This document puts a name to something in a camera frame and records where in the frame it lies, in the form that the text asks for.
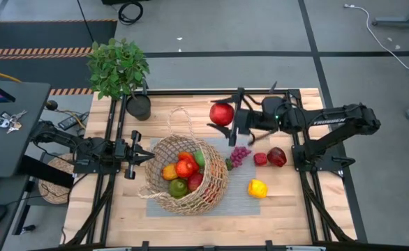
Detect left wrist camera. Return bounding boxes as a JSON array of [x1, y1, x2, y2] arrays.
[[114, 137, 128, 162]]

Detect black floor mat hazard stripes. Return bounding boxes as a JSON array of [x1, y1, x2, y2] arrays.
[[0, 20, 118, 97]]

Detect round woven trivet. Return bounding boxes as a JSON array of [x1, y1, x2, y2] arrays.
[[38, 153, 84, 205]]

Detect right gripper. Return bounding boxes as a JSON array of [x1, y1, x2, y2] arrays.
[[207, 86, 265, 147]]

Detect thin black cable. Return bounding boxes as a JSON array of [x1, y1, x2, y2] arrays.
[[77, 0, 96, 43]]

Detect yellow bell pepper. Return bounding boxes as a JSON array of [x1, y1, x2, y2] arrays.
[[247, 178, 269, 199]]

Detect yellow cable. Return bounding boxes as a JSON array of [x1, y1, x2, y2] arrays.
[[0, 66, 22, 84]]

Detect small red strawberry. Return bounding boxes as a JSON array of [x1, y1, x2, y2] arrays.
[[253, 152, 268, 167]]

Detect white cable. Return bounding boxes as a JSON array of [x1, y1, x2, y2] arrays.
[[343, 3, 409, 71]]

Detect dark red vegetable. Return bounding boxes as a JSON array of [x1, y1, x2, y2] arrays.
[[267, 146, 288, 168]]

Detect red apple with yellow patch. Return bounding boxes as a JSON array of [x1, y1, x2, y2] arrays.
[[186, 173, 205, 193]]

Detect large red apple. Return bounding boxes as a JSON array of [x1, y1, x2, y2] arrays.
[[209, 102, 235, 127]]

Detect grey woven placemat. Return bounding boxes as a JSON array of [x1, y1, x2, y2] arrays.
[[145, 136, 262, 218]]

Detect dark grey desk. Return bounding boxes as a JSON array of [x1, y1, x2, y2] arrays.
[[0, 79, 52, 179]]

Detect purple grape bunch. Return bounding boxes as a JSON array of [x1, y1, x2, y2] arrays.
[[225, 146, 253, 172]]

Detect black desk leg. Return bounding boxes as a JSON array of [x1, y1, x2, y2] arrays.
[[11, 155, 75, 236]]

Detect red-orange round fruit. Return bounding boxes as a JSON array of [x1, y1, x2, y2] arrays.
[[175, 159, 195, 179]]

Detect black plant pot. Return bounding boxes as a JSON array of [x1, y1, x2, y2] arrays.
[[126, 93, 152, 122]]

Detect black coiled cable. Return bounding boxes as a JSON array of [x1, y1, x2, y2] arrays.
[[117, 1, 144, 26]]

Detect black table frame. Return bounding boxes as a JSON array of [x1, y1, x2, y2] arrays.
[[60, 89, 361, 251]]

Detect orange-yellow fruit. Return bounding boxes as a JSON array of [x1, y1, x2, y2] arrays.
[[161, 162, 179, 181]]

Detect grey furniture base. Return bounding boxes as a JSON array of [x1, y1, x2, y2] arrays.
[[371, 0, 409, 28]]

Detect key bunch with fob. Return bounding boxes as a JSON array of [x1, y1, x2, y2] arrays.
[[0, 109, 29, 135]]

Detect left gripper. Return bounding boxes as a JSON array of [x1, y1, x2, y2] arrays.
[[124, 130, 156, 181]]

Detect green apple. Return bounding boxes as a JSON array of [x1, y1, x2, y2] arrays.
[[168, 178, 189, 199]]

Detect black power adapter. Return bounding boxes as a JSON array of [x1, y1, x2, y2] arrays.
[[57, 113, 89, 131]]

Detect woven wicker basket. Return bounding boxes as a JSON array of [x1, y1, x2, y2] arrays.
[[137, 107, 230, 216]]

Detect green potted plant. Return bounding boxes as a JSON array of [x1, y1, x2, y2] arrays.
[[86, 37, 151, 101]]

